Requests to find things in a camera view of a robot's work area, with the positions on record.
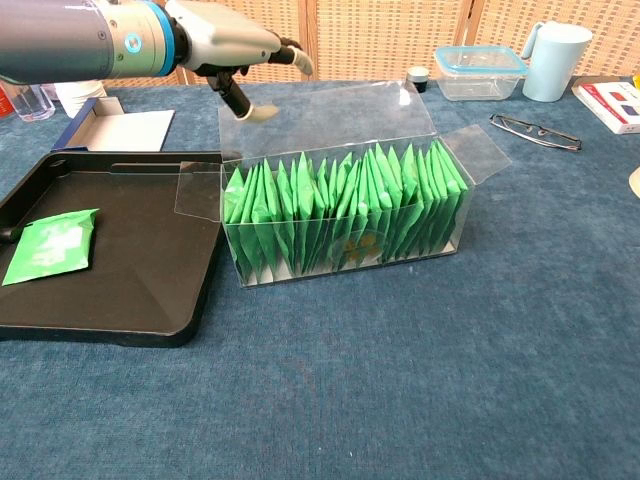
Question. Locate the clear drinking glass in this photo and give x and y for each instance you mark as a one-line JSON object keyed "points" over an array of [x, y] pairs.
{"points": [[32, 102]]}

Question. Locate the green tea packets row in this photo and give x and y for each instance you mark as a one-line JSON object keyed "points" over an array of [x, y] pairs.
{"points": [[310, 195]]}

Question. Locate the blue and white cardboard box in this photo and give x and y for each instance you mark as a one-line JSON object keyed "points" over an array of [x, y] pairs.
{"points": [[135, 127]]}

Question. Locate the green tea bag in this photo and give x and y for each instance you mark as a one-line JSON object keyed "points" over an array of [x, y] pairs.
{"points": [[50, 247]]}

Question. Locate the stack of white paper cups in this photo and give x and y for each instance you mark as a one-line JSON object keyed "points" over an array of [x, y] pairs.
{"points": [[82, 97]]}

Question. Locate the black plastic tray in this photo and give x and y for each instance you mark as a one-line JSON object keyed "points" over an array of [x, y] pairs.
{"points": [[150, 260]]}

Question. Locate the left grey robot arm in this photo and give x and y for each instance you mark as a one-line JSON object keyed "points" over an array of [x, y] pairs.
{"points": [[65, 40]]}

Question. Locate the black frame eyeglasses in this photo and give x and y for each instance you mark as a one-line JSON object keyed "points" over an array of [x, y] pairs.
{"points": [[542, 134]]}

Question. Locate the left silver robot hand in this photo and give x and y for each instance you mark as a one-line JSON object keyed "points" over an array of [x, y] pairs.
{"points": [[225, 35]]}

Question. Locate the light blue plastic pitcher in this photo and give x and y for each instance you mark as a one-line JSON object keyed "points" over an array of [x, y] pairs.
{"points": [[555, 65]]}

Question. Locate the wicker folding screen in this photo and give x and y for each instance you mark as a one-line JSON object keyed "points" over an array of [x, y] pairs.
{"points": [[375, 35]]}

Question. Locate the clear blue-rimmed food container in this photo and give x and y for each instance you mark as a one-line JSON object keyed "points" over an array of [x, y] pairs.
{"points": [[475, 75]]}

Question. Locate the beige bowl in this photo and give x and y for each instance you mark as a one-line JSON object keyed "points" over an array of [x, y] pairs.
{"points": [[636, 182]]}

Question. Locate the white box with glasses print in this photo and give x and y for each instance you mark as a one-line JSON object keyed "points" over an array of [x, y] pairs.
{"points": [[607, 102]]}

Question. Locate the clear plastic packet box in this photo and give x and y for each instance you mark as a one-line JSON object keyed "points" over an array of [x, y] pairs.
{"points": [[325, 120]]}

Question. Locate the small black jar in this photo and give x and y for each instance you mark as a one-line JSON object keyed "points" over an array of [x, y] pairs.
{"points": [[419, 75]]}

